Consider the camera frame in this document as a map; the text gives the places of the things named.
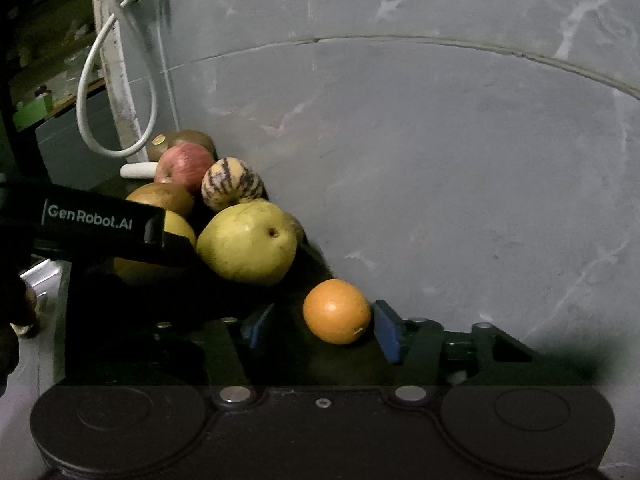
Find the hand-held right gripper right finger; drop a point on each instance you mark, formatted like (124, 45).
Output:
(387, 332)

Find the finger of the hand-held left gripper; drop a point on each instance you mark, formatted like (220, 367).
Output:
(175, 252)

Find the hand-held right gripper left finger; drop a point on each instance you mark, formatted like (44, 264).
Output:
(257, 329)

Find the yellow pear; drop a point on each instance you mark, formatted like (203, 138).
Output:
(145, 272)

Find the orange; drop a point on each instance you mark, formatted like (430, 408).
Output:
(336, 311)

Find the brown pear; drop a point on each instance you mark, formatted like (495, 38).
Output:
(160, 197)

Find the green pear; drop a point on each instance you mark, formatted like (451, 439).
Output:
(245, 245)

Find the metal tray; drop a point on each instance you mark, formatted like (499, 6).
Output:
(42, 280)

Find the striped pepino melon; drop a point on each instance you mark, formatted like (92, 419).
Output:
(232, 184)

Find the white leek stalk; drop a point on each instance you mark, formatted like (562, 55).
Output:
(137, 170)

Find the red apple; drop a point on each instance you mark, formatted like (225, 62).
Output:
(181, 167)

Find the brown kiwi with sticker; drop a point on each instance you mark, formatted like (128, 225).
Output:
(157, 147)

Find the green box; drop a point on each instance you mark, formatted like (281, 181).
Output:
(31, 110)

